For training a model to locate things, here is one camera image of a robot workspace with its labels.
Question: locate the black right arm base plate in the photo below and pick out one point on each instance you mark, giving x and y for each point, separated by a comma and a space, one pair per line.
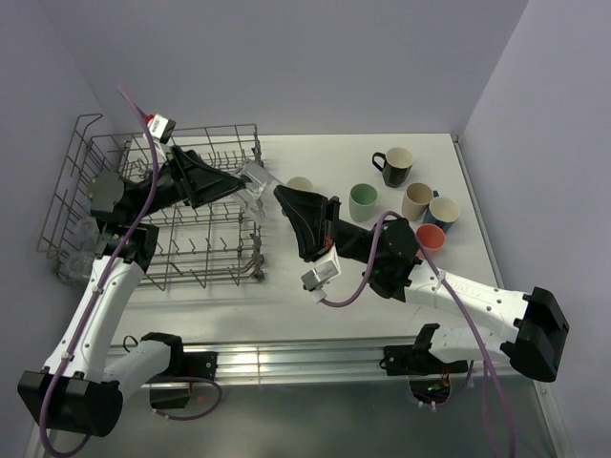
404, 360

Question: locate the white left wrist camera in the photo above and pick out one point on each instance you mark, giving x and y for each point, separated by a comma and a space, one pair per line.
158, 132

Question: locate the black mug cream inside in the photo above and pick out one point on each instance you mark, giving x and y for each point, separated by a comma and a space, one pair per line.
395, 165

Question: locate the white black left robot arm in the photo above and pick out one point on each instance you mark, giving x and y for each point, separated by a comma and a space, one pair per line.
76, 390

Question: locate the clear glass mug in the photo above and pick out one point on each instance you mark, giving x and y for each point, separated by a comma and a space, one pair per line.
258, 183

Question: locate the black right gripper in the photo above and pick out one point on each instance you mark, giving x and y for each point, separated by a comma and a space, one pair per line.
313, 218

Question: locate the pink cup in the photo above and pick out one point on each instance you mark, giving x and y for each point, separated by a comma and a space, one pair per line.
431, 237

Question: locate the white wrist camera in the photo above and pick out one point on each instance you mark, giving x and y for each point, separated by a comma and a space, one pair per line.
158, 132
324, 271

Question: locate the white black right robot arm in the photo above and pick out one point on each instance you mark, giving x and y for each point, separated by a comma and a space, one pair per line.
528, 331

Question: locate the grey wire dish rack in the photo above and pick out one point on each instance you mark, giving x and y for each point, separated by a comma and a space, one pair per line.
216, 243

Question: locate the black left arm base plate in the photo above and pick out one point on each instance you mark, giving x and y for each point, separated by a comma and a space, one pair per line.
185, 391

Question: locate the aluminium mounting rail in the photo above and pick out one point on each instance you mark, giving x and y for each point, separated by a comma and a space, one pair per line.
285, 363

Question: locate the green ceramic cup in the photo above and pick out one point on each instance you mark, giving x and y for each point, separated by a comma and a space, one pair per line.
362, 202

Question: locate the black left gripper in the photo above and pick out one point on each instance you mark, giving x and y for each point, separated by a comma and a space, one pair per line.
199, 183

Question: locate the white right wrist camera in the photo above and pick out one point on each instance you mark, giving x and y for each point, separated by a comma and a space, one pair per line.
324, 271

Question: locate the grey-blue mug cream inside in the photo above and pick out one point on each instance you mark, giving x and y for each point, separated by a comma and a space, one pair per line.
300, 184

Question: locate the clear glass tumbler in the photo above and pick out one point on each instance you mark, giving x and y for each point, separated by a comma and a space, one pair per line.
86, 234
77, 268

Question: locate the blue cup cream inside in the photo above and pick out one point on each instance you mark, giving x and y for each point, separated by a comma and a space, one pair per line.
442, 212

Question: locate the beige cup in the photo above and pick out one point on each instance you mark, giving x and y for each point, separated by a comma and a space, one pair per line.
416, 200

